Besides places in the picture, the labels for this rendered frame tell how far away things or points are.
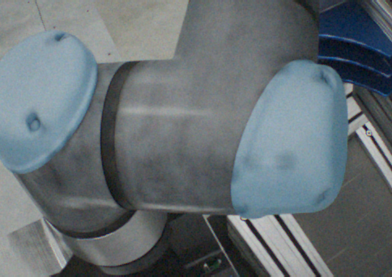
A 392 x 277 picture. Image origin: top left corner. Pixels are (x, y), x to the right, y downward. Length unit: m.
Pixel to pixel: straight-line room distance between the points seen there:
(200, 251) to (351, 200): 1.02
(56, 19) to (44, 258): 0.37
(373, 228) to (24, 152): 1.20
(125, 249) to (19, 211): 0.46
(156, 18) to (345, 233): 0.76
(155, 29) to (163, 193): 1.64
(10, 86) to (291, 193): 0.15
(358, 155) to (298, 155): 1.24
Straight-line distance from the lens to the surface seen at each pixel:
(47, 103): 0.46
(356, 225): 1.61
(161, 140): 0.45
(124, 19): 2.13
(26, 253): 0.89
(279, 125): 0.44
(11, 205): 1.01
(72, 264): 0.64
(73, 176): 0.48
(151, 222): 0.56
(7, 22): 1.16
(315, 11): 0.51
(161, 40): 2.07
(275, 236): 1.58
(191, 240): 0.61
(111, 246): 0.55
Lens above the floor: 1.68
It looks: 60 degrees down
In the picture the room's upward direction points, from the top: 9 degrees counter-clockwise
